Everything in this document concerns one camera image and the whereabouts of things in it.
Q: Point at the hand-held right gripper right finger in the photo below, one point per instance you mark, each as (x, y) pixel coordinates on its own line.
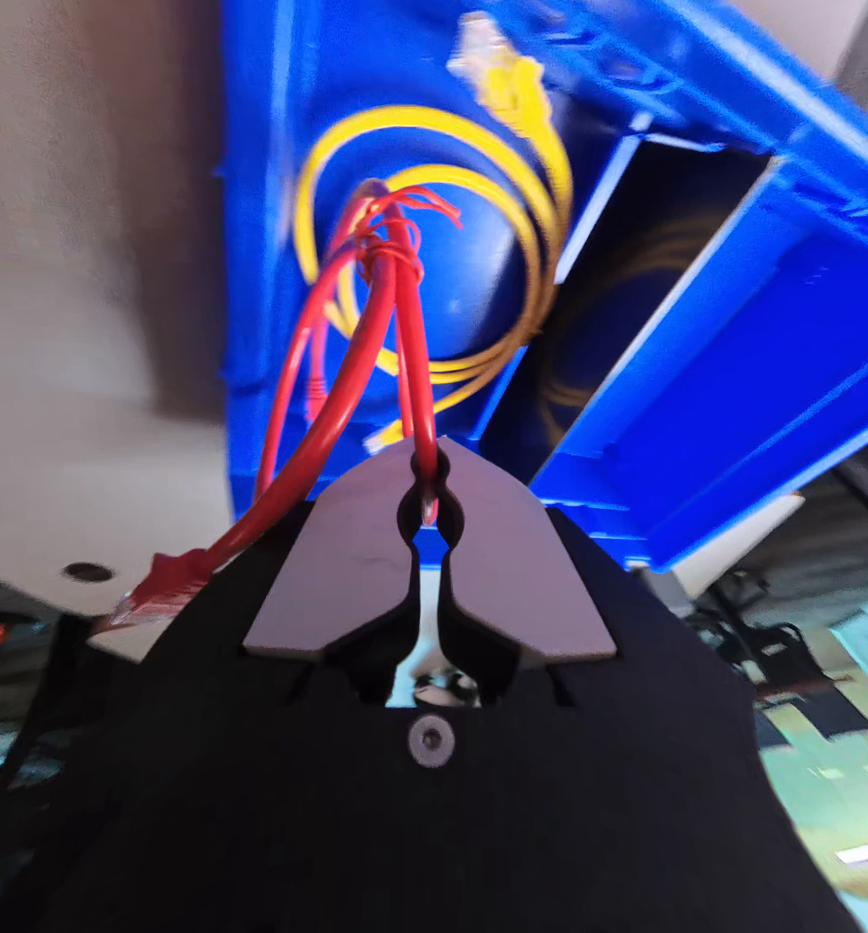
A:
(528, 583)

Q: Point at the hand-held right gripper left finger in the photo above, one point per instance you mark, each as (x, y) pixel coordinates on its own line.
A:
(332, 576)

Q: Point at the blue plastic bin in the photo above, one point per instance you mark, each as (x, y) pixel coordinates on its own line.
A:
(732, 364)

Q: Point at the black bin divider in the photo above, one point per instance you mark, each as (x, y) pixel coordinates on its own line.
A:
(623, 291)

